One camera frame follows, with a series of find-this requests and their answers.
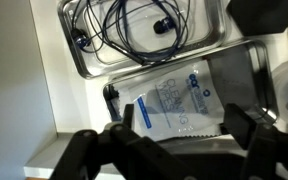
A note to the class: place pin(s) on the black pouch in drawer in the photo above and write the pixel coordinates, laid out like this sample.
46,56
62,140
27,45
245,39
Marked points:
259,17

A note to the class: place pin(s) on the white cleaning wipes packet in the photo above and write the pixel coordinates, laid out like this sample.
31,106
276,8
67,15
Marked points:
179,101

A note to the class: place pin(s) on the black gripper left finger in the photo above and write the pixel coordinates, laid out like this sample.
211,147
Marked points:
128,115

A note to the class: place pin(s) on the white open desk drawer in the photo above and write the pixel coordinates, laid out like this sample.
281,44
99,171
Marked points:
41,92

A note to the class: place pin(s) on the blue wired earphones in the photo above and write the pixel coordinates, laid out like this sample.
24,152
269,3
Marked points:
115,32

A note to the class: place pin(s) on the silver tin with wipes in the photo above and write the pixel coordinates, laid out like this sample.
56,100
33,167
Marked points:
239,72

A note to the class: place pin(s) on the silver tin with earphones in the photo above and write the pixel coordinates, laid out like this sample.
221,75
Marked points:
206,25

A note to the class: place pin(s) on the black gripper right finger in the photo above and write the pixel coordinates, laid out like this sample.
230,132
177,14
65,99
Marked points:
240,125

